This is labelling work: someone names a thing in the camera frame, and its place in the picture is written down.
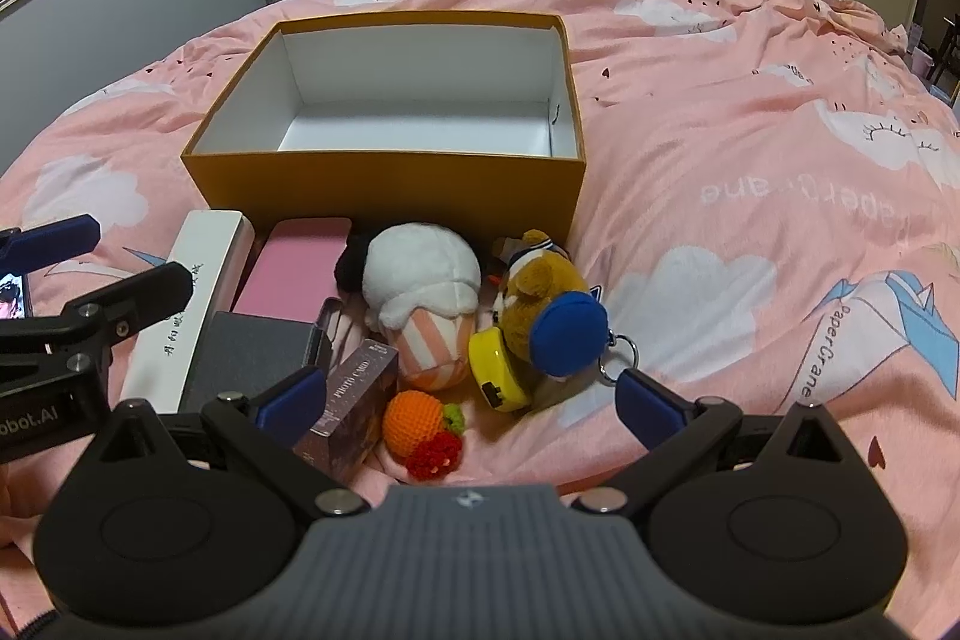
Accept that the white glasses case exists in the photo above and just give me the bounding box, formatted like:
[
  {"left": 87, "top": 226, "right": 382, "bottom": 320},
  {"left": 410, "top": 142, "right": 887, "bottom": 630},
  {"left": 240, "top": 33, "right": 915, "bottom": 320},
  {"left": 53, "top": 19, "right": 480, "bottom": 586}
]
[{"left": 122, "top": 209, "right": 254, "bottom": 413}]

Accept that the pink pouch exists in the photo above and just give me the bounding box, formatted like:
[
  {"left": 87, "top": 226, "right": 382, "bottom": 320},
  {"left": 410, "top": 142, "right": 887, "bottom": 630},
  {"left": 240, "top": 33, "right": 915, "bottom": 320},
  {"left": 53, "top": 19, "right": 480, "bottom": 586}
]
[{"left": 233, "top": 218, "right": 352, "bottom": 323}]

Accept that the orange cardboard storage box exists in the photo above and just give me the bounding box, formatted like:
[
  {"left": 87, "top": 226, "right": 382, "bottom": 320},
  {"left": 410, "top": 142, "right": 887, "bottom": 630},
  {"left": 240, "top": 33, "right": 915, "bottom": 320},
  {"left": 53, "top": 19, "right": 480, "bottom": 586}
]
[{"left": 182, "top": 10, "right": 586, "bottom": 244}]

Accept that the pink cloud-print duvet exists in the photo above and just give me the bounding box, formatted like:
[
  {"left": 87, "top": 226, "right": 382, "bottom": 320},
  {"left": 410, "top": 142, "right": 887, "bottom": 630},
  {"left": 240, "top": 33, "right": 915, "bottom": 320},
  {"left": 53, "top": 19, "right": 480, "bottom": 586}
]
[{"left": 2, "top": 0, "right": 958, "bottom": 638}]

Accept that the crocheted orange and red fruit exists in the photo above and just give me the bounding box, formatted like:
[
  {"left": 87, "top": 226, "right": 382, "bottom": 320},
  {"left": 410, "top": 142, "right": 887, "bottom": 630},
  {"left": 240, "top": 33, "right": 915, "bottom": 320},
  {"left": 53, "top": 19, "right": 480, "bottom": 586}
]
[{"left": 382, "top": 390, "right": 466, "bottom": 482}]

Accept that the dark grey box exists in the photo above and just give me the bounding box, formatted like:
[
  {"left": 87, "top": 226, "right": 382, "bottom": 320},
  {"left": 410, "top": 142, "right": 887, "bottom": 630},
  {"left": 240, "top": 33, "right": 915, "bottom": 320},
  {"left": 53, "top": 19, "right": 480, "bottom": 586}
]
[{"left": 178, "top": 312, "right": 332, "bottom": 413}]

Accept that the anime print card box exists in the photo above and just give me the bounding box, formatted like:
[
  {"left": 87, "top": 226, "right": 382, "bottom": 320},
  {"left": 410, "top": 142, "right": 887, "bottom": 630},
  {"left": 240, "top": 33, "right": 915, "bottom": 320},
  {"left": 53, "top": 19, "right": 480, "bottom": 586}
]
[{"left": 295, "top": 339, "right": 398, "bottom": 484}]

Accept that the white popcorn plush toy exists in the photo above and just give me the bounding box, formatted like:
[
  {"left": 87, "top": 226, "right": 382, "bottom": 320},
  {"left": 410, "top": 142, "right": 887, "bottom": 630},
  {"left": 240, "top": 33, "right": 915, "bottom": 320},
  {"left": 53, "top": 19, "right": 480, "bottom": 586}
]
[{"left": 335, "top": 223, "right": 482, "bottom": 393}]

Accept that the phone screen on gripper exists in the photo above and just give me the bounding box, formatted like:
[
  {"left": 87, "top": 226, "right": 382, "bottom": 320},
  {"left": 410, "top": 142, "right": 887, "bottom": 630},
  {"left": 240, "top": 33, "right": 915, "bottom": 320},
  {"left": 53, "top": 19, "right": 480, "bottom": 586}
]
[{"left": 0, "top": 275, "right": 31, "bottom": 320}]

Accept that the brown plush with blue hat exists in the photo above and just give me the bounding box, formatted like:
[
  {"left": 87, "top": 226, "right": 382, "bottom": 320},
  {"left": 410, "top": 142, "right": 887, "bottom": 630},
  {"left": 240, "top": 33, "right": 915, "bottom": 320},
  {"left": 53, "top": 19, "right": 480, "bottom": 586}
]
[{"left": 493, "top": 229, "right": 640, "bottom": 378}]

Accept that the yellow tape measure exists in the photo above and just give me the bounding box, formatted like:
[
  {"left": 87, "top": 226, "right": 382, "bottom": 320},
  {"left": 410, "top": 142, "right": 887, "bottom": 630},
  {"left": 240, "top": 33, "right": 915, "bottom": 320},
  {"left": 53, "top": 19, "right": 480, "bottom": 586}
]
[{"left": 469, "top": 326, "right": 537, "bottom": 413}]

